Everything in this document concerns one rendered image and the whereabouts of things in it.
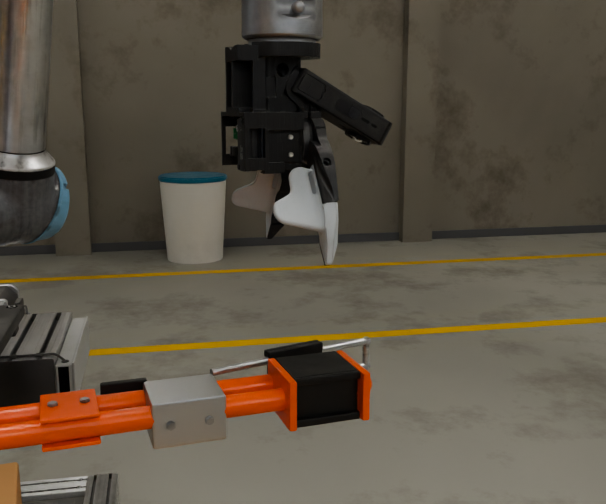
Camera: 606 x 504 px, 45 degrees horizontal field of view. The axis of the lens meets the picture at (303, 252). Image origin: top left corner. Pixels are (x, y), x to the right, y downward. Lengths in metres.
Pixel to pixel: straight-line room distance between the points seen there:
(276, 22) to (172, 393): 0.35
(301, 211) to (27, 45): 0.56
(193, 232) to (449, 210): 2.65
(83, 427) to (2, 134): 0.55
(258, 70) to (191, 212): 5.48
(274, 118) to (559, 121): 7.25
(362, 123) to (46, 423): 0.40
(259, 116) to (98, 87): 6.16
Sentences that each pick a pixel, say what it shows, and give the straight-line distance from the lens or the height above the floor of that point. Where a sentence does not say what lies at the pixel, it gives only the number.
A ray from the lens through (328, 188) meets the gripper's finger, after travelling 0.66.
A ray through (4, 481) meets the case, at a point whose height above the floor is 0.94.
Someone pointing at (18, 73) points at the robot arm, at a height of 1.39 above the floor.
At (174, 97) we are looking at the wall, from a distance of 6.80.
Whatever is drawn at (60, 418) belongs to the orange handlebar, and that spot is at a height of 1.09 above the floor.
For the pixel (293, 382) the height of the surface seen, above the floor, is 1.10.
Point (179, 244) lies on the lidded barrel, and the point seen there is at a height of 0.17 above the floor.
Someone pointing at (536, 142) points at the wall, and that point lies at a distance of 7.76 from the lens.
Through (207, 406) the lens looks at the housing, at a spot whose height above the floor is 1.08.
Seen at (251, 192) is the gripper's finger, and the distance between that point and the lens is 0.76.
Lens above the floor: 1.36
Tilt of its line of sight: 12 degrees down
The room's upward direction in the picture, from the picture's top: straight up
